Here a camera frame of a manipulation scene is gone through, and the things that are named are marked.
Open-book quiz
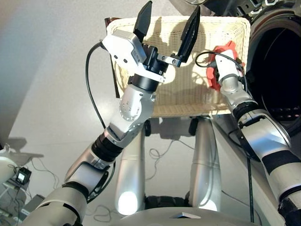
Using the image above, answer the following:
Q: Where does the pale woven laundry basket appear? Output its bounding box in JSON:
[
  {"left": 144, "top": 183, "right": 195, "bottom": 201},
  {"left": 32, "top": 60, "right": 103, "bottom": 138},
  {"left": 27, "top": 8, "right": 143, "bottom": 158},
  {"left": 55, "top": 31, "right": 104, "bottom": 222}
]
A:
[{"left": 106, "top": 15, "right": 252, "bottom": 118}]

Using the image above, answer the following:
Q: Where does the thin grey floor cable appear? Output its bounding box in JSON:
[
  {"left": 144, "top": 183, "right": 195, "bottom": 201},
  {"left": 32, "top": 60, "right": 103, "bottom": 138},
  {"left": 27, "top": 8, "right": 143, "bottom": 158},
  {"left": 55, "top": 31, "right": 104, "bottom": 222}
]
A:
[{"left": 145, "top": 138, "right": 196, "bottom": 182}]

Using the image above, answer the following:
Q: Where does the grey washing machine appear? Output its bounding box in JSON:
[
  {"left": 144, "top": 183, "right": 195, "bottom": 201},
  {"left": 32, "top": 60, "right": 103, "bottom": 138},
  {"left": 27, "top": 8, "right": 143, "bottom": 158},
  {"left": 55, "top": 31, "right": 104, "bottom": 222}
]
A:
[{"left": 202, "top": 0, "right": 301, "bottom": 226}]

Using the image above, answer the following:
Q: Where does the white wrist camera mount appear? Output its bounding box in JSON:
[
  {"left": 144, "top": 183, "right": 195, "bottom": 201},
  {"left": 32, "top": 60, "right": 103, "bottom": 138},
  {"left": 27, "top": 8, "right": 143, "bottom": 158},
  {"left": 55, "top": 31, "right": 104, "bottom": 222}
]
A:
[
  {"left": 215, "top": 49, "right": 241, "bottom": 82},
  {"left": 102, "top": 29, "right": 166, "bottom": 83}
]

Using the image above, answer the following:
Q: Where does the silver robot torso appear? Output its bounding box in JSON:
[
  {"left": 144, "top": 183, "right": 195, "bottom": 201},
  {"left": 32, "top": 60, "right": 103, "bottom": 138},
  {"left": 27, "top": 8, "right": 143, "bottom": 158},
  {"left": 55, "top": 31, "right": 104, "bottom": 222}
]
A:
[{"left": 119, "top": 194, "right": 257, "bottom": 226}]

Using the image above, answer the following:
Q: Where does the black caster wheel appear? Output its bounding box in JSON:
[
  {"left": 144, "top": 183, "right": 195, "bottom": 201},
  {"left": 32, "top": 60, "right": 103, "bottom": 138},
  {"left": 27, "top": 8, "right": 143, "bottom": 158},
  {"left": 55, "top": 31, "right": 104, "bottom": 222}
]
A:
[
  {"left": 143, "top": 119, "right": 152, "bottom": 137},
  {"left": 188, "top": 117, "right": 199, "bottom": 137}
]

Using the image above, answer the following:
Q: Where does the white rounded floor device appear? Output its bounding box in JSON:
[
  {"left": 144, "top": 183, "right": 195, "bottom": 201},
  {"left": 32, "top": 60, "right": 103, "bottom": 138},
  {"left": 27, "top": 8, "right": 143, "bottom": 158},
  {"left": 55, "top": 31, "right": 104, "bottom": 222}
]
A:
[{"left": 0, "top": 143, "right": 45, "bottom": 185}]

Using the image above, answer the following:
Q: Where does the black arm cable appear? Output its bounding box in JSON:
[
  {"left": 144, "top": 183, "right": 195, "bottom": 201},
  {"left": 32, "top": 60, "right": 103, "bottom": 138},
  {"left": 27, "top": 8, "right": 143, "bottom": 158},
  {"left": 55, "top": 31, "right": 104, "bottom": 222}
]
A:
[
  {"left": 85, "top": 41, "right": 116, "bottom": 204},
  {"left": 195, "top": 51, "right": 256, "bottom": 223}
]

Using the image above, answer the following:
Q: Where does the black door hinge bracket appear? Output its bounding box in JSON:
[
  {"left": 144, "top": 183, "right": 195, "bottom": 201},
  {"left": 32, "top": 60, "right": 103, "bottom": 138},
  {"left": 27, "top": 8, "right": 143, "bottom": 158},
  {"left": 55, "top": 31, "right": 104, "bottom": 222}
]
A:
[{"left": 232, "top": 0, "right": 283, "bottom": 15}]

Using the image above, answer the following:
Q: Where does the small black display box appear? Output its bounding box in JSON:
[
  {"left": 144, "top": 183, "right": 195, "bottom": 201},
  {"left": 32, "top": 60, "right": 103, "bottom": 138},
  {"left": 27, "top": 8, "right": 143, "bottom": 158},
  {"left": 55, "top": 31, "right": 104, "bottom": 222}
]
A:
[{"left": 15, "top": 166, "right": 32, "bottom": 185}]

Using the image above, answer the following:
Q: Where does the red garment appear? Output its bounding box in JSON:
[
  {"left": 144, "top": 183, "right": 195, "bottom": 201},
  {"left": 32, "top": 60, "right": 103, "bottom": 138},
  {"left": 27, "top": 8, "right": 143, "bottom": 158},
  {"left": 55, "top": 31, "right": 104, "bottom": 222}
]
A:
[{"left": 206, "top": 40, "right": 246, "bottom": 92}]

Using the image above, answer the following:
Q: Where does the grey flat box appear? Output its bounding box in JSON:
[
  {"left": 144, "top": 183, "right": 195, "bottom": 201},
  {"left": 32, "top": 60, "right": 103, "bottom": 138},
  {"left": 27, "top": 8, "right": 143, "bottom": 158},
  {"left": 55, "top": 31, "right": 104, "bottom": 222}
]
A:
[{"left": 21, "top": 194, "right": 46, "bottom": 220}]

